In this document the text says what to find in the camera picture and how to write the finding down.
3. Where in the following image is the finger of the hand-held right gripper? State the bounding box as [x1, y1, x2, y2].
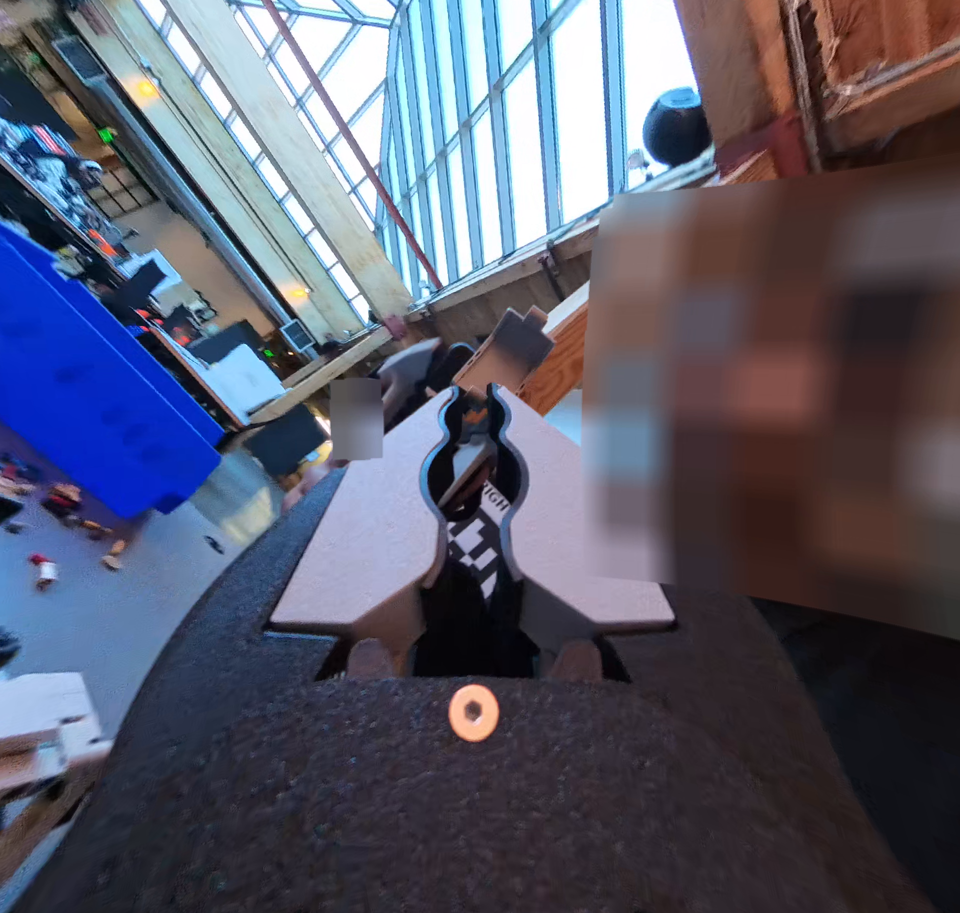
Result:
[452, 307, 558, 402]
[377, 337, 445, 436]

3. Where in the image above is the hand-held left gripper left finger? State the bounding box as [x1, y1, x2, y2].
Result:
[268, 386, 462, 676]

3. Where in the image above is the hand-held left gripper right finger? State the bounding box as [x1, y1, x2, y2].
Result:
[486, 385, 678, 643]

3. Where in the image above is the white toy brick cab assembly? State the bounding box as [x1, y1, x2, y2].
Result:
[0, 671, 115, 805]

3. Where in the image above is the black framed marker sign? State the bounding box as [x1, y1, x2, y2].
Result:
[446, 489, 522, 607]

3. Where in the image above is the large grid window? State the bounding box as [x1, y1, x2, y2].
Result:
[116, 0, 702, 314]

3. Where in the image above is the red pipe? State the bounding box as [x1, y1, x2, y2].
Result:
[231, 0, 445, 293]

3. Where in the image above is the black round speaker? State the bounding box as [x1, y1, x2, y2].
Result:
[642, 86, 714, 169]

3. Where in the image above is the pile of colourful toy pins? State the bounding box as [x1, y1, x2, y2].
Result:
[0, 454, 130, 593]

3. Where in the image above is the blue plastic bin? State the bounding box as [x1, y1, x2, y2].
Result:
[0, 219, 226, 522]

